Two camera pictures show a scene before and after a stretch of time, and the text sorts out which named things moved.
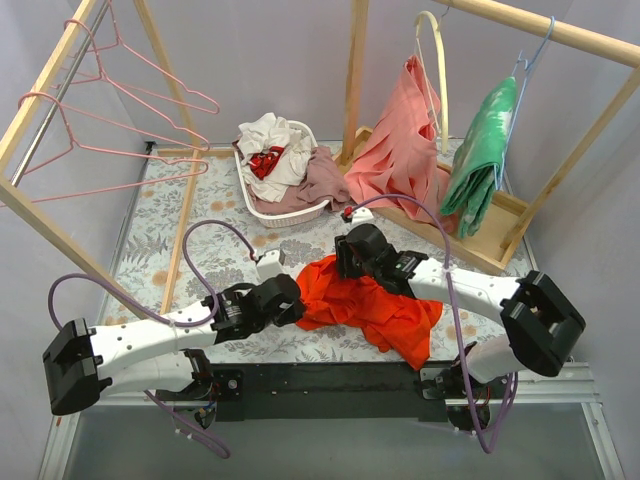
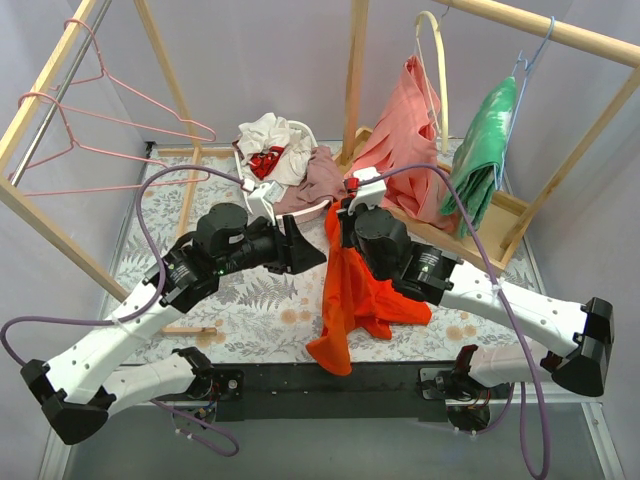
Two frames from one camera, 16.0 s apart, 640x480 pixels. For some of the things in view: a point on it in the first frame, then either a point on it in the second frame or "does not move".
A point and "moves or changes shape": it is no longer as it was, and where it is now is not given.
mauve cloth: x=318 y=185 does not move
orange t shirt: x=396 y=322 moves or changes shape
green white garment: x=478 y=153 does not move
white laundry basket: x=278 y=220 does not move
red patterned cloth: x=262 y=163 does not move
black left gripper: x=288 y=310 → x=288 y=245
